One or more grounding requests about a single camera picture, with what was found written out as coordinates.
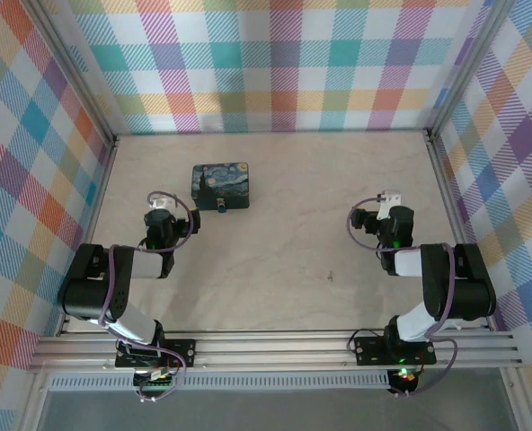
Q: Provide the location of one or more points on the small blue padlock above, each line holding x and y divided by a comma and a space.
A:
221, 205

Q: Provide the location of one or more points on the starry night painted tin box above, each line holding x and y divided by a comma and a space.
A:
221, 182

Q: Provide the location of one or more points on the small metal key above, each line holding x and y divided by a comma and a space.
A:
330, 275

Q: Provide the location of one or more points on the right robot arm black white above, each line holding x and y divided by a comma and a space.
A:
463, 287

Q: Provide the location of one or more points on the right controller circuit board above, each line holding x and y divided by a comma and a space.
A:
405, 377

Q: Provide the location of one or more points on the controller circuit board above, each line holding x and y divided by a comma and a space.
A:
156, 379
405, 377

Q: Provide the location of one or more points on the left controller circuit board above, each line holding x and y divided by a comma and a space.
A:
156, 379

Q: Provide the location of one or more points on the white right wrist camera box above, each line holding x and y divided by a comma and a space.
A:
387, 204

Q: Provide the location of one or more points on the aluminium right side rail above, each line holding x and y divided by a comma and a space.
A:
457, 215

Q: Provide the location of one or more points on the aluminium rail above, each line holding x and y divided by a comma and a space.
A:
93, 215
275, 350
457, 215

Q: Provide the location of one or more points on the aluminium left side rail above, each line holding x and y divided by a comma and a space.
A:
93, 215

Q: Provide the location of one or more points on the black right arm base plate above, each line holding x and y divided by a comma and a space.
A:
369, 350

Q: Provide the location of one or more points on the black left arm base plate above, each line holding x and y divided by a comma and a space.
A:
180, 352

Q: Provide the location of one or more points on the aluminium front rail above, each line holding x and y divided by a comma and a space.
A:
275, 350

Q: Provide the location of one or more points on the aluminium right frame post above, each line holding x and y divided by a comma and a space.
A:
470, 67

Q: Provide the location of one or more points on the aluminium frame post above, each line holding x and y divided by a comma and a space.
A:
73, 72
470, 67

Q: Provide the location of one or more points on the aluminium left frame post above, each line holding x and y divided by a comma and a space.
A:
73, 72

